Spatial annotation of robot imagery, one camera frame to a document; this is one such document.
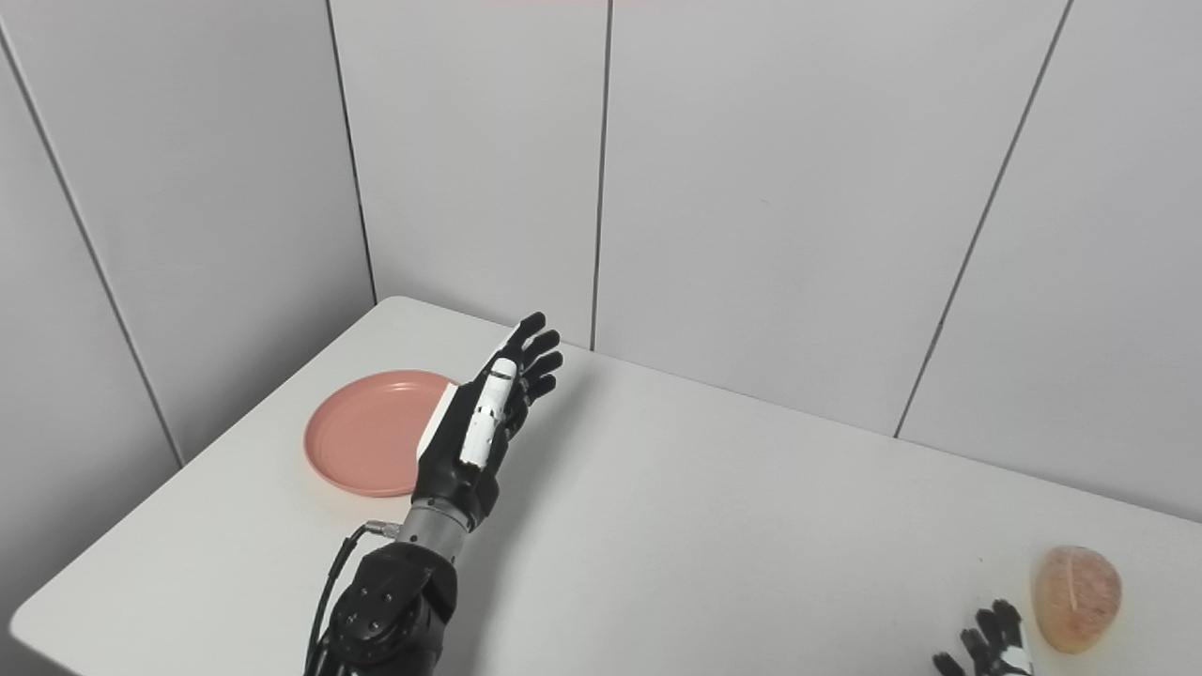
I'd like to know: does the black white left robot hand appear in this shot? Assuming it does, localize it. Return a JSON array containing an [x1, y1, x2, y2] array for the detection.
[[413, 312, 564, 533]]

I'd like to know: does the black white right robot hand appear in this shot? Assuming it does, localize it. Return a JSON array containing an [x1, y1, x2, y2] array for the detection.
[[932, 599, 1034, 676]]

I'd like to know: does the brown bread roll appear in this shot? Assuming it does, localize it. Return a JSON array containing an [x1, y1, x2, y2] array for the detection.
[[1031, 545, 1123, 654]]

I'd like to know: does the pink round plate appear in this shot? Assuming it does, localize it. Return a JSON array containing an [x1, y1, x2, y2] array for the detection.
[[303, 370, 461, 499]]

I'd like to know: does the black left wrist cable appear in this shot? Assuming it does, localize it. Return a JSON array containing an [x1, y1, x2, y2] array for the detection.
[[302, 519, 400, 676]]

